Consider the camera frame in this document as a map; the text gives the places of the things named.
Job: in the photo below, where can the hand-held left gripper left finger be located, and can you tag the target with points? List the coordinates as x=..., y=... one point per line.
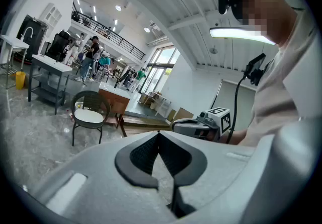
x=105, y=162

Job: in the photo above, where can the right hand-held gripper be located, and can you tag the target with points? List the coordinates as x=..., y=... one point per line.
x=213, y=119

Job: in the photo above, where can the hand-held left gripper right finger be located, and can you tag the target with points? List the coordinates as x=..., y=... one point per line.
x=201, y=162

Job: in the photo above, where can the white round cushion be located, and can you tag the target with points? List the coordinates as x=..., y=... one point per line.
x=88, y=116

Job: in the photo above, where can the dark wicker chair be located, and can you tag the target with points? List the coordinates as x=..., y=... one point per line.
x=94, y=99

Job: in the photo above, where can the person's right forearm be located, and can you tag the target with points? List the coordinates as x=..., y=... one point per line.
x=239, y=138

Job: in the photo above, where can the black office chair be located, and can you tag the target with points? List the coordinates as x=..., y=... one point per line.
x=59, y=44

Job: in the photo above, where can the brown cardboard sheet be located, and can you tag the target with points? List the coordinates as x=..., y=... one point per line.
x=183, y=114

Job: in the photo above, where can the white low table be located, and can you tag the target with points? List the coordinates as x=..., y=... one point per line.
x=158, y=99

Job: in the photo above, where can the wooden slat platform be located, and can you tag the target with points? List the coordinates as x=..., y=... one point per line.
x=141, y=123

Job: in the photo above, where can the wooden desk with white top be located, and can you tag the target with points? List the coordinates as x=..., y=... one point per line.
x=117, y=104

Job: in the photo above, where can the glass entrance doors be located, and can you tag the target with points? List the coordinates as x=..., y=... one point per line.
x=161, y=67

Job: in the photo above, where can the white plastic basket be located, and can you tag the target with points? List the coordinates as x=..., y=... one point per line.
x=78, y=106

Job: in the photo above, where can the white basin top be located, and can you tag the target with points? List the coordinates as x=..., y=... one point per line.
x=115, y=90

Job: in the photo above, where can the round ceiling detector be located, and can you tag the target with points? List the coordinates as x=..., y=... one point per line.
x=213, y=50

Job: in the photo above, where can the black chest-mounted device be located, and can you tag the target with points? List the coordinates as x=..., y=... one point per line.
x=256, y=67

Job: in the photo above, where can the round ceiling light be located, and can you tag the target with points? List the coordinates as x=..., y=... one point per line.
x=118, y=7
x=147, y=29

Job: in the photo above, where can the long white ceiling lamp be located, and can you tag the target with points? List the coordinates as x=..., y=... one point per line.
x=239, y=33

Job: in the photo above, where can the person's beige shirt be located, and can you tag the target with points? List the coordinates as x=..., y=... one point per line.
x=289, y=79

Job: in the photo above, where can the yellow bucket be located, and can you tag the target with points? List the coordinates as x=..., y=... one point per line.
x=20, y=80

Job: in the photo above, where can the white mannequin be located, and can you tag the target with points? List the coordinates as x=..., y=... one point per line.
x=75, y=46

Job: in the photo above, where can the black mezzanine railing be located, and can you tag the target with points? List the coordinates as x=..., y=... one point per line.
x=108, y=31

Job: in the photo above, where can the person's head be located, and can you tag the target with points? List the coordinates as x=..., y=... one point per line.
x=271, y=16

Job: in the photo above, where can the large black appliance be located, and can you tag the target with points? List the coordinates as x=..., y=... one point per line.
x=35, y=31

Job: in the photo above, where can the white sink stand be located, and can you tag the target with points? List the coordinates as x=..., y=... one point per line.
x=13, y=41

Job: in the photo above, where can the white curved faucet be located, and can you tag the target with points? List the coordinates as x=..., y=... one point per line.
x=28, y=29

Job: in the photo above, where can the white table with grey frame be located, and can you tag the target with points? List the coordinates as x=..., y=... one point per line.
x=50, y=63

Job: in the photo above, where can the black head-mounted camera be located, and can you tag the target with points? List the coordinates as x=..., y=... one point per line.
x=225, y=1

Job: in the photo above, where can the white wall cabinet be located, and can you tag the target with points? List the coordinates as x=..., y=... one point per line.
x=51, y=16

